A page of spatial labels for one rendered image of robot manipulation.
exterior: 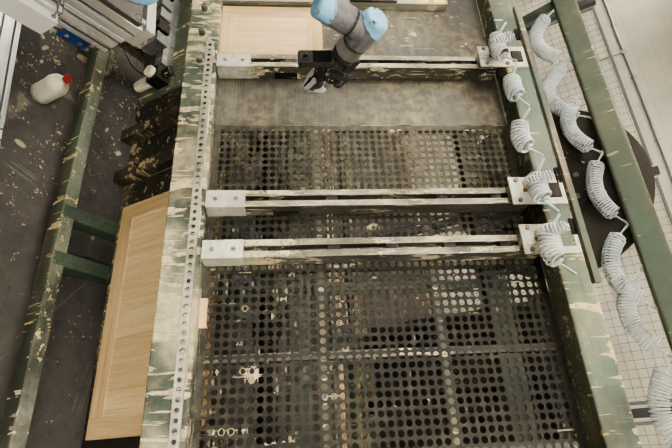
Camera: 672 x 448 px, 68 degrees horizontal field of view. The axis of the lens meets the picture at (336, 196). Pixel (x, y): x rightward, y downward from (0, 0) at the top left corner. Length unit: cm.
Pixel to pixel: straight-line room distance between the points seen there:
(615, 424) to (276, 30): 176
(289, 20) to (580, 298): 150
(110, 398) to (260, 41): 144
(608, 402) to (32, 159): 228
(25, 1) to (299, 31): 105
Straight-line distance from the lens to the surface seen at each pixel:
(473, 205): 173
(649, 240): 219
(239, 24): 218
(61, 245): 220
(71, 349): 239
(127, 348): 203
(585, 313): 169
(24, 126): 251
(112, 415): 202
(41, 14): 147
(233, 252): 156
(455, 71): 205
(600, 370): 166
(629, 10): 753
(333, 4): 132
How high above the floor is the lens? 196
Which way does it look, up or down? 25 degrees down
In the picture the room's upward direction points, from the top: 73 degrees clockwise
